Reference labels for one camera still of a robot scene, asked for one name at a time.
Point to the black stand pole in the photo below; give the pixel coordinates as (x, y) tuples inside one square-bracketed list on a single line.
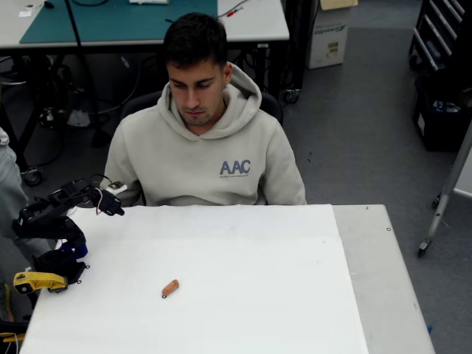
[(86, 70)]

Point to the workbench caster wheel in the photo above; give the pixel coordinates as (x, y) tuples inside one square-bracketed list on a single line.
[(292, 96)]

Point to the grey caster wheel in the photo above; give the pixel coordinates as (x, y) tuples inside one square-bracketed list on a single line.
[(32, 177)]

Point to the orange food piece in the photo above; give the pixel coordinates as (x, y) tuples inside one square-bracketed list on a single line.
[(170, 287)]

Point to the seated man in beige hoodie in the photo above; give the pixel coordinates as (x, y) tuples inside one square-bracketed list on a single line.
[(191, 158)]

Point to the black storage bin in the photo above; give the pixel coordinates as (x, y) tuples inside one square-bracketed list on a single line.
[(439, 125)]

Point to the black drawer cart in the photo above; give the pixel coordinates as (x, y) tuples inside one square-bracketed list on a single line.
[(439, 33)]

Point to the black office chair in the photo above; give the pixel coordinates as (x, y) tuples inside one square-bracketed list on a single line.
[(140, 101)]

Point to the green cutting mat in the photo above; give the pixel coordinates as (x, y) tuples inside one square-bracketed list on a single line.
[(121, 20)]

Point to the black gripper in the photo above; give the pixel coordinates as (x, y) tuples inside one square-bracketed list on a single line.
[(111, 205)]

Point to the yellow clamp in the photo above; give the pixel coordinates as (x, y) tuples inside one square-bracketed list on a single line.
[(38, 281)]

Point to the standing person in grey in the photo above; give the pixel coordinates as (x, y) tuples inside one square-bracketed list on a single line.
[(9, 191)]

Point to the red screwdriver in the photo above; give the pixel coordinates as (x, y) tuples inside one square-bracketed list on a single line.
[(232, 13)]

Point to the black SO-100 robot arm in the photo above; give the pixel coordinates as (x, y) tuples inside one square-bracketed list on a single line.
[(48, 221)]

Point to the grey metal stand leg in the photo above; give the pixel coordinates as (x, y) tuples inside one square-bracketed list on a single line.
[(448, 188)]

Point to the yellow black hand tool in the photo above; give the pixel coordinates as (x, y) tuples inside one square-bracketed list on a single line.
[(11, 336)]

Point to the white cardboard box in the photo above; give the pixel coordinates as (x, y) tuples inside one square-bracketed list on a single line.
[(330, 40)]

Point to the small white camera board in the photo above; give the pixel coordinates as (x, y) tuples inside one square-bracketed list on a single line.
[(116, 187)]

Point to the white table sheet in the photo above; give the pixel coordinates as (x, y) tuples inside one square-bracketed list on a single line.
[(239, 276)]

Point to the white workbench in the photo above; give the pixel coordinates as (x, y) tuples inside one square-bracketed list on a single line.
[(258, 26)]

